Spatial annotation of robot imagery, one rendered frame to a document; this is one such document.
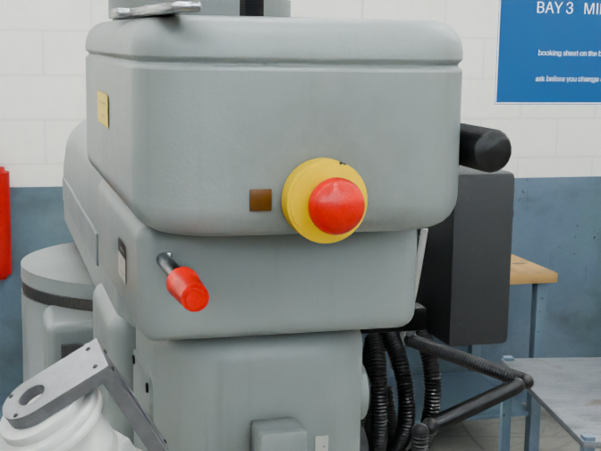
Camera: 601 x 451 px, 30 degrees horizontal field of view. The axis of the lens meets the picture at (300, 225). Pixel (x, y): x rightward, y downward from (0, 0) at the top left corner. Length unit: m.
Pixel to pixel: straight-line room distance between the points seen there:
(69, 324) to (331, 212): 0.70
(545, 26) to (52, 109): 2.48
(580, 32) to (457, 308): 4.69
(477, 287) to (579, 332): 4.85
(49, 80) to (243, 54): 4.43
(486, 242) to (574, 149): 4.66
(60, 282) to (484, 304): 0.55
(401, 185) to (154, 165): 0.18
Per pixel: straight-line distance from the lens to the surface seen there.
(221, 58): 0.79
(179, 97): 0.80
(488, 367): 1.04
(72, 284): 1.48
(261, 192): 0.80
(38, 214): 5.25
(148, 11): 0.83
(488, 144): 0.89
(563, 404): 3.44
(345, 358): 1.00
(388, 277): 0.95
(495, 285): 1.36
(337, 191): 0.77
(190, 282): 0.77
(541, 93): 5.88
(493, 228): 1.34
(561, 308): 6.10
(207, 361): 0.96
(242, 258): 0.91
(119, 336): 1.14
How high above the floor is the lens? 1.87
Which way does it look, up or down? 9 degrees down
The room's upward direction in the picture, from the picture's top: 1 degrees clockwise
